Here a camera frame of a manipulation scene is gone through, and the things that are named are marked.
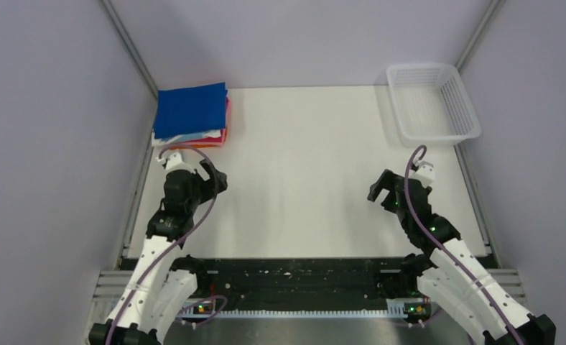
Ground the blue t shirt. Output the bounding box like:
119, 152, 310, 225
153, 82, 228, 139

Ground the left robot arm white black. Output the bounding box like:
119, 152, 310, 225
88, 155, 228, 344

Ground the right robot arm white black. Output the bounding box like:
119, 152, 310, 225
367, 166, 557, 344

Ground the orange folded t shirt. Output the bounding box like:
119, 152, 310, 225
184, 143, 223, 149

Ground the white striped folded t shirt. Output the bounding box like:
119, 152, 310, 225
151, 129, 227, 147

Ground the white plastic basket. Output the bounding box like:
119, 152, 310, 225
386, 63, 482, 147

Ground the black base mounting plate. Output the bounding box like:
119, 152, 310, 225
171, 256, 426, 312

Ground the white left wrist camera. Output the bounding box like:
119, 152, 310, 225
156, 152, 195, 173

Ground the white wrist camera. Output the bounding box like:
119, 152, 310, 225
409, 161, 435, 188
156, 152, 195, 173

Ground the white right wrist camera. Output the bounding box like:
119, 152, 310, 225
409, 161, 435, 188

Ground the white slotted cable duct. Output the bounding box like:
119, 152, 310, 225
166, 300, 408, 320

